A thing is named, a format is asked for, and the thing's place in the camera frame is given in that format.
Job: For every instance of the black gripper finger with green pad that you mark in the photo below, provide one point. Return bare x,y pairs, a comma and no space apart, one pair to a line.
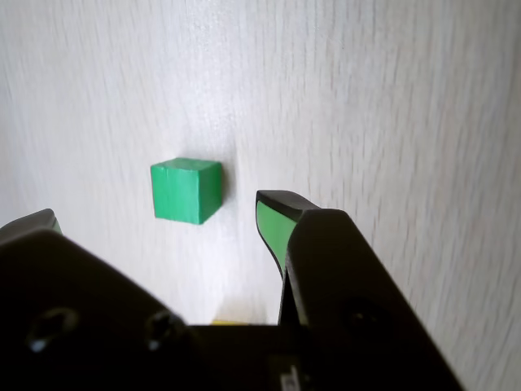
334,260
38,222

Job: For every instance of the green wooden cube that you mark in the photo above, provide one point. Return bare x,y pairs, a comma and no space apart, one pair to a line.
179,191

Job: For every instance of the yellow wooden cube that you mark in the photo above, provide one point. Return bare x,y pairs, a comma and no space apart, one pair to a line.
228,322

